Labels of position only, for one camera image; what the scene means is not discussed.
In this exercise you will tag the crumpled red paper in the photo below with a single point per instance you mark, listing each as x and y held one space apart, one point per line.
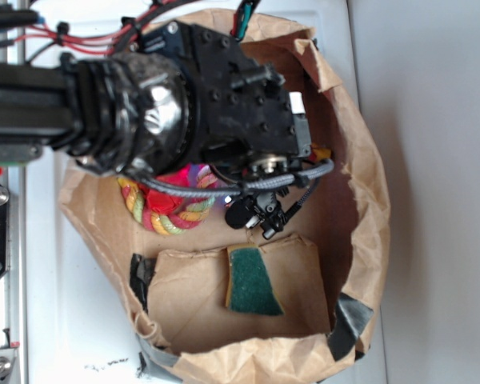
165 204

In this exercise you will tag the aluminium frame rail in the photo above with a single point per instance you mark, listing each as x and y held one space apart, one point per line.
13 337

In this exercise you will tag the green and yellow sponge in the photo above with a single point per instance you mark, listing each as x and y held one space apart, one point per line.
249 288

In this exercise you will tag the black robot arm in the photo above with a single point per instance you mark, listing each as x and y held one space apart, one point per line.
180 114

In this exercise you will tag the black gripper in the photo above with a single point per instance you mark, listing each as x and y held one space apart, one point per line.
236 116

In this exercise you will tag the brown paper bag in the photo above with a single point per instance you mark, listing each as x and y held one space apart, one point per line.
328 267

